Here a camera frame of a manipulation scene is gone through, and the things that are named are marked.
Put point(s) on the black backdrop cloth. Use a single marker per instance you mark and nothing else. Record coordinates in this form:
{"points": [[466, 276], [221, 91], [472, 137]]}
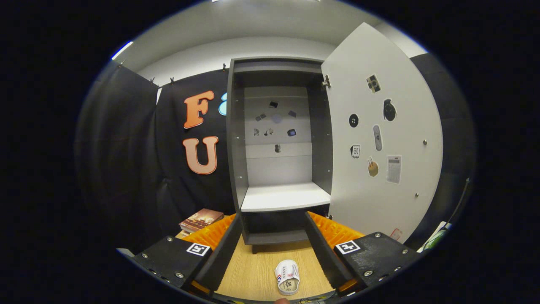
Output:
{"points": [[126, 169]]}

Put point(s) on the brown book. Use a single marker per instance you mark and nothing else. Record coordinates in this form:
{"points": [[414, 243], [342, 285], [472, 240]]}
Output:
{"points": [[201, 219]]}

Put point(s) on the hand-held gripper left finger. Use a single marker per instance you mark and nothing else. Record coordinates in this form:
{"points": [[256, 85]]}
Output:
{"points": [[221, 253]]}

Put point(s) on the narrow ceiling light strip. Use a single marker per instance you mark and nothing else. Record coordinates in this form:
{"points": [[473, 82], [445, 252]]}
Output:
{"points": [[122, 50]]}

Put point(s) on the white shoe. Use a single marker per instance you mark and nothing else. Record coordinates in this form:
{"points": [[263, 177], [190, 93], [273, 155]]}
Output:
{"points": [[287, 276]]}

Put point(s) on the thin black stand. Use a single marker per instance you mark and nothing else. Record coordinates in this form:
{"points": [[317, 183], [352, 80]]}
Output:
{"points": [[459, 200]]}

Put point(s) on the beige shoe cabinet door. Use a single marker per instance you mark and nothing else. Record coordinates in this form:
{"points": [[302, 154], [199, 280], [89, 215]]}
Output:
{"points": [[400, 126]]}

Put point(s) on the white flat object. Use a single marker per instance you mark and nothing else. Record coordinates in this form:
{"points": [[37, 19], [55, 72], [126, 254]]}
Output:
{"points": [[434, 237]]}

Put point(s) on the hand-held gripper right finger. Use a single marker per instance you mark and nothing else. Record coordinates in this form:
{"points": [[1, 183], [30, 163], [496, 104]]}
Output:
{"points": [[325, 253]]}

